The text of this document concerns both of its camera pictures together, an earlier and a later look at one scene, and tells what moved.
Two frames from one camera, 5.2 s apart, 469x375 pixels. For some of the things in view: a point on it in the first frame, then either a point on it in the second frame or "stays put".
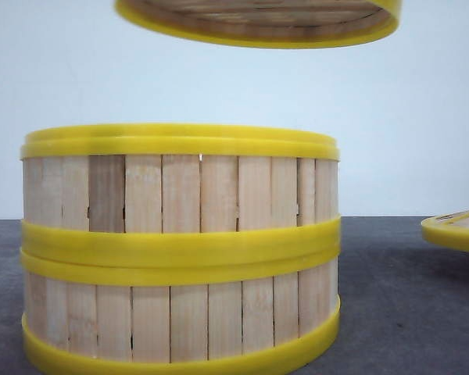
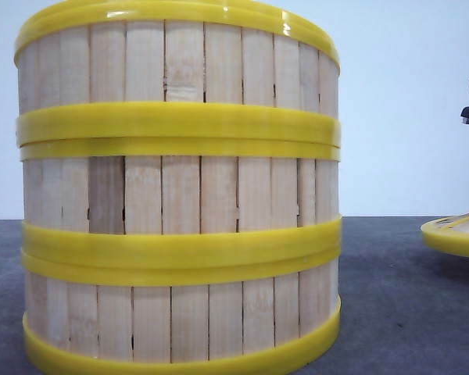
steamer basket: [293, 23] to [110, 71]
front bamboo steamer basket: [209, 314] stays put
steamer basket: [180, 191] stays put
